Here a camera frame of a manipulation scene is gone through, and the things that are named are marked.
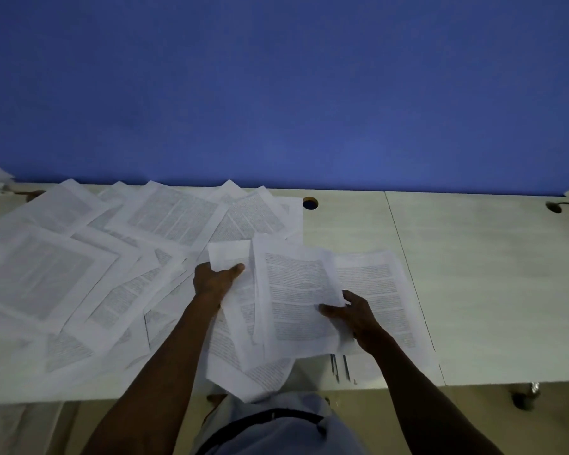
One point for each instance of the white shirt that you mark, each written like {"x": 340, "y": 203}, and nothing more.
{"x": 289, "y": 440}

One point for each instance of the spread of printed papers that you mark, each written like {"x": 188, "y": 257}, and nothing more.
{"x": 42, "y": 274}

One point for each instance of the printed paper bundle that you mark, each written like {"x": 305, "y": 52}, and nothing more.
{"x": 294, "y": 289}

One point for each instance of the person's left hand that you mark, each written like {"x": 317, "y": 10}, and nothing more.
{"x": 211, "y": 284}

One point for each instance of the person's left forearm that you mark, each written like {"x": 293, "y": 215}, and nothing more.
{"x": 156, "y": 388}

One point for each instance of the neat stack of printed sheets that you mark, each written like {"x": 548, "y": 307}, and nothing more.
{"x": 379, "y": 289}

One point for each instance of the person's left foot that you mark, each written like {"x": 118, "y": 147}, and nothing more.
{"x": 215, "y": 400}

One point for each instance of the person's right forearm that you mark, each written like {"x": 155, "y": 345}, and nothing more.
{"x": 422, "y": 407}

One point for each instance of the person's right hand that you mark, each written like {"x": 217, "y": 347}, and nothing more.
{"x": 360, "y": 322}

